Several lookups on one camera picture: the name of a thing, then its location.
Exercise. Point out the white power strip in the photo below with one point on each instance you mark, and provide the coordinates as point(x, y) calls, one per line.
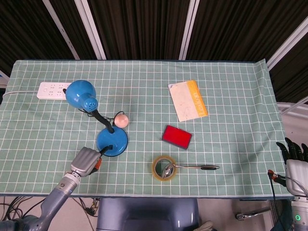
point(48, 91)

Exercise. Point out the blue desk lamp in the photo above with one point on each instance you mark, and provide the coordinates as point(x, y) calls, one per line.
point(80, 92)

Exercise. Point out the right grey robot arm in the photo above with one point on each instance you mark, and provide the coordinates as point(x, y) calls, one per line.
point(299, 214)

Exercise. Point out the pink round disc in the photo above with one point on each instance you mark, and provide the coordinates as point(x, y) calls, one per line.
point(121, 120)

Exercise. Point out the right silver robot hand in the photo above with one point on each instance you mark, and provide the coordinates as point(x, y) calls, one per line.
point(296, 173)

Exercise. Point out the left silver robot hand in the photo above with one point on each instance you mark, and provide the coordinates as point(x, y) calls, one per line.
point(83, 160)

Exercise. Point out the yellowish tape roll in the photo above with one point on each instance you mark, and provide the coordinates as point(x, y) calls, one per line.
point(157, 176)

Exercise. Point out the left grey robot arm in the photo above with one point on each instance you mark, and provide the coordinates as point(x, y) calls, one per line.
point(56, 197)

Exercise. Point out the green checkered tablecloth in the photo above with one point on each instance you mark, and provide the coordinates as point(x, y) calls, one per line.
point(231, 120)

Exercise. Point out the red ink pad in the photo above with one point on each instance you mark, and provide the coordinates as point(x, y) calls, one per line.
point(176, 137)

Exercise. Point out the white sneaker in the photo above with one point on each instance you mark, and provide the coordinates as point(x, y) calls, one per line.
point(206, 226)

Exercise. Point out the blue-grey robot torso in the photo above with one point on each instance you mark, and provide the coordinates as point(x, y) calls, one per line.
point(146, 211)

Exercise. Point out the white yellow notebook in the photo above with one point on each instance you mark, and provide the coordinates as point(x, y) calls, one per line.
point(185, 101)

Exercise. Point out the white frame bar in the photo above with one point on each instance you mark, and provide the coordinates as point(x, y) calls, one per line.
point(287, 43)
point(90, 29)
point(188, 30)
point(61, 30)

